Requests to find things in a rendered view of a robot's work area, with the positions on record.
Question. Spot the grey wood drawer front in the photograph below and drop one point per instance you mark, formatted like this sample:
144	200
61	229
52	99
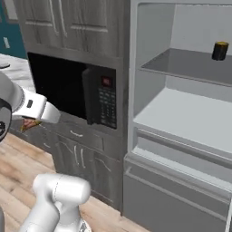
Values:
33	137
90	139

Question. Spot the white open fridge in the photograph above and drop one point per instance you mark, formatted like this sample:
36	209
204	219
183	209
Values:
181	120

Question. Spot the grey glass fridge shelf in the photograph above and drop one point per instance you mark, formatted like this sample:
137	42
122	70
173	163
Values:
193	66

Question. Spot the black microwave oven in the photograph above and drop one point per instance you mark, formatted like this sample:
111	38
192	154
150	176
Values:
60	87

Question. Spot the black jar with yellow lid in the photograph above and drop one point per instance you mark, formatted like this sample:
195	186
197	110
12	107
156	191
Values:
219	52

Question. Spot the grey wood cupboard door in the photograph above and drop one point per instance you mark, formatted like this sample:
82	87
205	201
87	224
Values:
102	178
36	21
93	27
65	160

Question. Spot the grey fridge drawer front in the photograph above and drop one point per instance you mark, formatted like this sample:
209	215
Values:
169	205

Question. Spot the red and yellow food item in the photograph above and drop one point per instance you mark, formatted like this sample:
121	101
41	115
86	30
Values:
29	123

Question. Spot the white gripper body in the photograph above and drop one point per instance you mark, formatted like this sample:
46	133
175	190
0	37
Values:
50	113

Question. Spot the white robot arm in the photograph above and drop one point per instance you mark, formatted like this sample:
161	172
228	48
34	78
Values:
60	193

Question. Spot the white light switch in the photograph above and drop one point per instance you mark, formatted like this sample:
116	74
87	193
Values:
6	42

